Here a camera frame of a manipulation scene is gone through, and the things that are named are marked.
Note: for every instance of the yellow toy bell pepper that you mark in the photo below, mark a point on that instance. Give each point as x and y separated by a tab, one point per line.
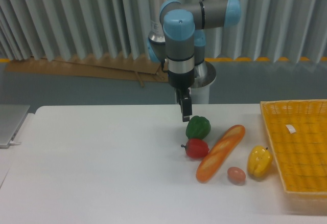
259	161

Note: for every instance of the silver laptop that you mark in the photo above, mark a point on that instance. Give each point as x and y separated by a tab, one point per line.
12	117

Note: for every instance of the grey pleated curtain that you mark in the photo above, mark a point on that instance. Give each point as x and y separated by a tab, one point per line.
293	29

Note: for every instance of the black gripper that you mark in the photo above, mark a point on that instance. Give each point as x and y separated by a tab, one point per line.
183	81

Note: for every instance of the yellow woven basket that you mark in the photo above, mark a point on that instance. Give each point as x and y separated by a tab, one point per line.
300	157

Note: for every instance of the brown cardboard sheet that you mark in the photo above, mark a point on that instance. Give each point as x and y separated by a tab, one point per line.
63	68

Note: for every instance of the brown toy egg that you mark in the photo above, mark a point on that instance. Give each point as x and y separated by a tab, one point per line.
236	174

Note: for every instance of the toy baguette bread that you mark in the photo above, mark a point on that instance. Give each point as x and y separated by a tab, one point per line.
219	153

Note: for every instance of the white label tag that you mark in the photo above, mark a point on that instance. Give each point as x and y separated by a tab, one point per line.
291	128

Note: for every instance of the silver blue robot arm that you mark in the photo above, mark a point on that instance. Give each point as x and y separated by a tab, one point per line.
177	41

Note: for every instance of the red toy bell pepper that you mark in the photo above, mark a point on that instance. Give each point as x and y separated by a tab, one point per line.
196	148

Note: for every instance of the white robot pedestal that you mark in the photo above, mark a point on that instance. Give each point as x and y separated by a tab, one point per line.
205	76

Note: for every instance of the green toy bell pepper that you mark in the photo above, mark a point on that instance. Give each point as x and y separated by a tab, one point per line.
198	128

